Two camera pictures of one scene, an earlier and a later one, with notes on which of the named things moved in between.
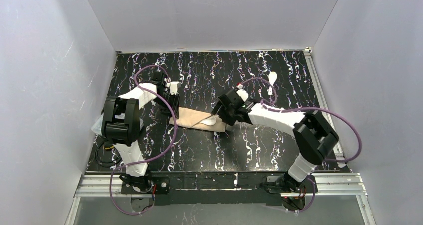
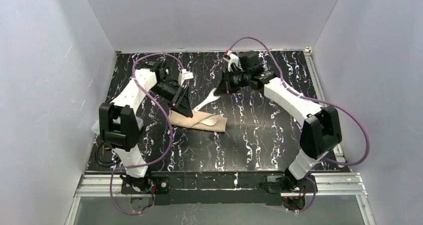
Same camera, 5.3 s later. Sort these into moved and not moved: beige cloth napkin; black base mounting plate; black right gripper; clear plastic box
Moved: black right gripper
Not moved: clear plastic box; black base mounting plate; beige cloth napkin
